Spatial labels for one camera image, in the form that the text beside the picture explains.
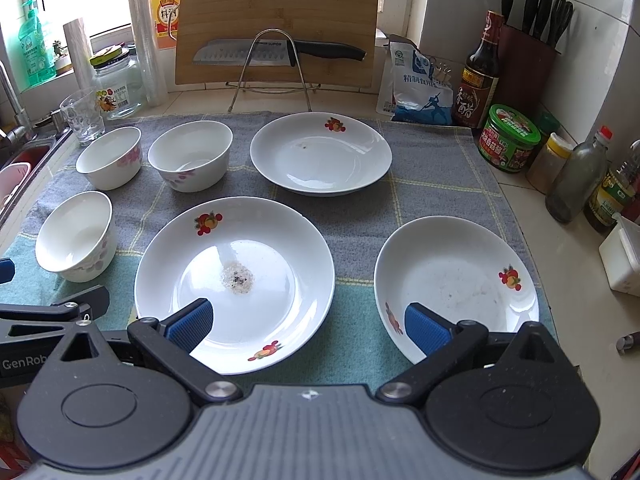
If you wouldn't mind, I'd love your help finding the white bowl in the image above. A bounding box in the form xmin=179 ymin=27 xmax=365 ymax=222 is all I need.
xmin=148 ymin=120 xmax=233 ymax=193
xmin=76 ymin=126 xmax=142 ymax=191
xmin=35 ymin=191 xmax=117 ymax=283

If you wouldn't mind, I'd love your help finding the white plate with stain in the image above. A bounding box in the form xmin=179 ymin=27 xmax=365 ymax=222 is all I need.
xmin=134 ymin=196 xmax=335 ymax=375

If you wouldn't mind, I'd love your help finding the white plate back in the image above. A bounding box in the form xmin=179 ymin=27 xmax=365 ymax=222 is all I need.
xmin=250 ymin=112 xmax=393 ymax=197

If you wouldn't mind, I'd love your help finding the red basin in sink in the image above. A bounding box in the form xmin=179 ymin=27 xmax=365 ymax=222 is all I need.
xmin=1 ymin=144 xmax=51 ymax=211

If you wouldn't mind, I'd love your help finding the grey green checked cloth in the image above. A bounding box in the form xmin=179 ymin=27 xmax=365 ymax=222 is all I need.
xmin=0 ymin=112 xmax=559 ymax=396

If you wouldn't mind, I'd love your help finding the steel sink faucet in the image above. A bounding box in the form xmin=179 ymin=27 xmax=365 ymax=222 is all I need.
xmin=0 ymin=62 xmax=35 ymax=148

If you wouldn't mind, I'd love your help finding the clear drinking glass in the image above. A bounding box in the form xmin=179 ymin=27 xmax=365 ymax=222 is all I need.
xmin=60 ymin=88 xmax=105 ymax=146

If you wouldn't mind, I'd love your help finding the white plastic seasoning box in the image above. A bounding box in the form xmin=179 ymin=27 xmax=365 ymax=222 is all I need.
xmin=599 ymin=214 xmax=640 ymax=297

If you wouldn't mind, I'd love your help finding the yellow lid spice jar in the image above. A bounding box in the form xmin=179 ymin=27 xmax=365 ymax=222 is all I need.
xmin=526 ymin=132 xmax=575 ymax=194

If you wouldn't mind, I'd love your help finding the green dish soap bottle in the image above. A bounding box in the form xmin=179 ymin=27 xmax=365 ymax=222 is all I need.
xmin=18 ymin=0 xmax=56 ymax=87

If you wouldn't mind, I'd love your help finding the glass jar with lid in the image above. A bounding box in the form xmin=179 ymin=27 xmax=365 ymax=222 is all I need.
xmin=90 ymin=44 xmax=146 ymax=120

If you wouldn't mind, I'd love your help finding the green lid sauce jar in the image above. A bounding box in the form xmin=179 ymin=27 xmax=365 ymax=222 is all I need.
xmin=478 ymin=104 xmax=541 ymax=174

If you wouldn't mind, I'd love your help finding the plastic wrap roll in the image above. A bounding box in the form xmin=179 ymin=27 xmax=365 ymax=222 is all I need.
xmin=63 ymin=18 xmax=96 ymax=90

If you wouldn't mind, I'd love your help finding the clear glass bottle red cap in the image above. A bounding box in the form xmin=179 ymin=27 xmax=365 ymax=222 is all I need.
xmin=546 ymin=126 xmax=613 ymax=224

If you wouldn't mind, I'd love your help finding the stack of plastic cups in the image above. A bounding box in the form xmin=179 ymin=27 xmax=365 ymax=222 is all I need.
xmin=128 ymin=0 xmax=168 ymax=107

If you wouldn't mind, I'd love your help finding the yellow label oil bottle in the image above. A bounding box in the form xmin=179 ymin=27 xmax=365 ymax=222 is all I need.
xmin=584 ymin=140 xmax=640 ymax=234

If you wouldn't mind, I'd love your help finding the green lid small jar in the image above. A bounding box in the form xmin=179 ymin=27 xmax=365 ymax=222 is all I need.
xmin=534 ymin=110 xmax=560 ymax=138

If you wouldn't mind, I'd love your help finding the white blue salt bag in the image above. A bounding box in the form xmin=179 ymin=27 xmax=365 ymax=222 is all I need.
xmin=376 ymin=35 xmax=454 ymax=126

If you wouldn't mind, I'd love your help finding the dark vinegar bottle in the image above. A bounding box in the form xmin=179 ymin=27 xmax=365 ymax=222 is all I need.
xmin=452 ymin=11 xmax=503 ymax=129

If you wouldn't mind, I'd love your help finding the dark red knife block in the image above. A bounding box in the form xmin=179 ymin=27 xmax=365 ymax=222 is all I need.
xmin=495 ymin=0 xmax=574 ymax=118

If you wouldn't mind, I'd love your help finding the orange oil jug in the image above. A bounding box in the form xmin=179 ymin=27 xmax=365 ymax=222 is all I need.
xmin=150 ymin=0 xmax=188 ymax=51

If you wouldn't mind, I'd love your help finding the bamboo cutting board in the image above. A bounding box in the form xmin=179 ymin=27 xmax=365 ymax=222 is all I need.
xmin=175 ymin=0 xmax=378 ymax=88

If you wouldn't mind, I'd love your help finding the metal wire board rack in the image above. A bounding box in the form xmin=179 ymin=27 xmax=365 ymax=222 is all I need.
xmin=227 ymin=27 xmax=312 ymax=113

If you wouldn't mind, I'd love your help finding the kitchen knife black handle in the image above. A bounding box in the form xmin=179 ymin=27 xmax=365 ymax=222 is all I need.
xmin=192 ymin=39 xmax=367 ymax=66

